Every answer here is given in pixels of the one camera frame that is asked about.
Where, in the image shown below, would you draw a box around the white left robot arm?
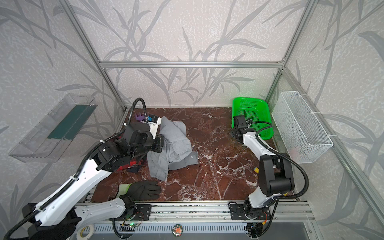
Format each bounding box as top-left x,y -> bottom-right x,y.
4,98 -> 164,240

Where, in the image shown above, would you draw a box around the purple pink toy rake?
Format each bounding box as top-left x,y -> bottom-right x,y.
135,113 -> 146,122

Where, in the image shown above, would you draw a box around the white tape roll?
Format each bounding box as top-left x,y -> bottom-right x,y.
76,224 -> 96,240

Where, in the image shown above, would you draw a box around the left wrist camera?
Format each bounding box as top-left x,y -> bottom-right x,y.
145,115 -> 162,136

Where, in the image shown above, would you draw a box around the black green work glove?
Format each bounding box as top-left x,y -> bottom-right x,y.
116,181 -> 162,201

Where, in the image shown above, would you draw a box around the grey long sleeve shirt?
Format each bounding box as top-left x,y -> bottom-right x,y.
147,117 -> 198,181

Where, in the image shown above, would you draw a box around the aluminium frame rails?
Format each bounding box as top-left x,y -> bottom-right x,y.
54,1 -> 384,240

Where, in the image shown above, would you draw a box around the red black plaid shirt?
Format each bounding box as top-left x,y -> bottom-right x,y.
115,136 -> 146,173

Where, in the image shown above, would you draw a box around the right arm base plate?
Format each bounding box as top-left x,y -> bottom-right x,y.
228,202 -> 271,222

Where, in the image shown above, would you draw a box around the green plastic basket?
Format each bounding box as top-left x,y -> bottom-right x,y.
232,97 -> 274,140

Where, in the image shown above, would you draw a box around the round red emblem button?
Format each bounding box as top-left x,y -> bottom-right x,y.
172,224 -> 184,237

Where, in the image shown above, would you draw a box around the white wire mesh basket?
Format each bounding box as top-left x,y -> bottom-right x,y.
272,91 -> 334,164

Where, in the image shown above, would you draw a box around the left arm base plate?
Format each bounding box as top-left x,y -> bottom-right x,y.
124,204 -> 152,221

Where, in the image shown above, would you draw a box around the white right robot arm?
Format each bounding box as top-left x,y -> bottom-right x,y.
231,115 -> 310,220

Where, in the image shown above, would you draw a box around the clear plastic wall shelf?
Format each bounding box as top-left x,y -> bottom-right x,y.
9,94 -> 97,163

